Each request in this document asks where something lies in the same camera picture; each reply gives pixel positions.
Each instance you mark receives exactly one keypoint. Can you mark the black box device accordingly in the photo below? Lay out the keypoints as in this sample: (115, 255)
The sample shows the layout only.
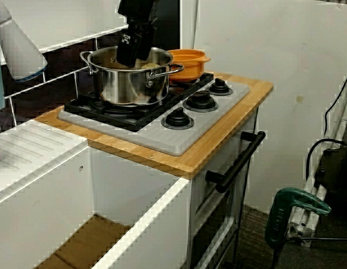
(335, 168)

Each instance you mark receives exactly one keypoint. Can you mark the black stove knob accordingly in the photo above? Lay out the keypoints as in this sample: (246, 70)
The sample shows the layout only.
(200, 101)
(177, 120)
(219, 86)

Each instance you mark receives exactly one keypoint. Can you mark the yellow toy pepper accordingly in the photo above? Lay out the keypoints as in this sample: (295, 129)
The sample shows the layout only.
(150, 66)

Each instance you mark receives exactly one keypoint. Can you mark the gray stove top panel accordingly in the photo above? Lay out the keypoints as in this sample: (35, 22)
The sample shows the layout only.
(162, 140)

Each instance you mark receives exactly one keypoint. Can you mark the orange plastic pot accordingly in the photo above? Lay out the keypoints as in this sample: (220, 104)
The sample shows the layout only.
(187, 71)

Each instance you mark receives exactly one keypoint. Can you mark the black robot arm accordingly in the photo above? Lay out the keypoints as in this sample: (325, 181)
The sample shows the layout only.
(136, 8)

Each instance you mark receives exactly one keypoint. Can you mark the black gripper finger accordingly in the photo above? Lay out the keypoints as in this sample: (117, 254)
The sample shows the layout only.
(128, 50)
(146, 45)

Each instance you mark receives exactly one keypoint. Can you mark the black burner grate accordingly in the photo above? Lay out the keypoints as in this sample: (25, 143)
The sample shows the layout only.
(202, 79)
(86, 107)

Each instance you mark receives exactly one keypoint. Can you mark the gray toy faucet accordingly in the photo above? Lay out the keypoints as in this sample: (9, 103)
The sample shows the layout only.
(19, 50)

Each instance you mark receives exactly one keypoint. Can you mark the green clamp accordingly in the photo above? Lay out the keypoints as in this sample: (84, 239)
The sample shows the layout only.
(277, 221)

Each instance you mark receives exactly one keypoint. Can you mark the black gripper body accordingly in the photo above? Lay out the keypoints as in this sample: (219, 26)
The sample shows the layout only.
(142, 24)

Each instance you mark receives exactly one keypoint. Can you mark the black side board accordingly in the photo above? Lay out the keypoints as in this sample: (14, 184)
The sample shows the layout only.
(170, 28)

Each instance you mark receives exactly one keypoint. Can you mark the brown cardboard sheet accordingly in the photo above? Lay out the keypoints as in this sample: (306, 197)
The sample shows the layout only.
(89, 238)

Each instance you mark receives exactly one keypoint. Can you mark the white toy kitchen unit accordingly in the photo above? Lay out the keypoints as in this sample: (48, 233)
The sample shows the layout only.
(120, 179)

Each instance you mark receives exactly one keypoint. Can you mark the aluminium rail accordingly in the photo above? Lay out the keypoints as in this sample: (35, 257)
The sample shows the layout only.
(337, 117)

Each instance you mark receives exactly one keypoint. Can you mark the stainless steel pot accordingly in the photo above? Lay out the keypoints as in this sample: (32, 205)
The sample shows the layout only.
(128, 87)

